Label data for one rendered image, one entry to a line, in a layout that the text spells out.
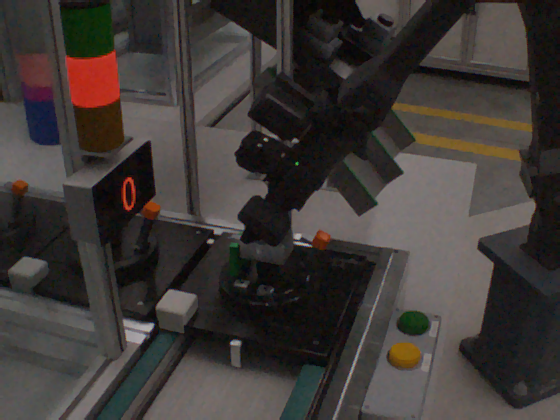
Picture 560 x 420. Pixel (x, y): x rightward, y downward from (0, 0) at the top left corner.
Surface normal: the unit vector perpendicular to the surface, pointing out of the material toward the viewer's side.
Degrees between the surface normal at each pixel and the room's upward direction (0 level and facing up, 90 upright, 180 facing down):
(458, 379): 0
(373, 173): 45
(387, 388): 0
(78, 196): 90
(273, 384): 0
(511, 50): 90
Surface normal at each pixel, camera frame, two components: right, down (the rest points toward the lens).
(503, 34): -0.37, 0.46
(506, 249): 0.00, -0.87
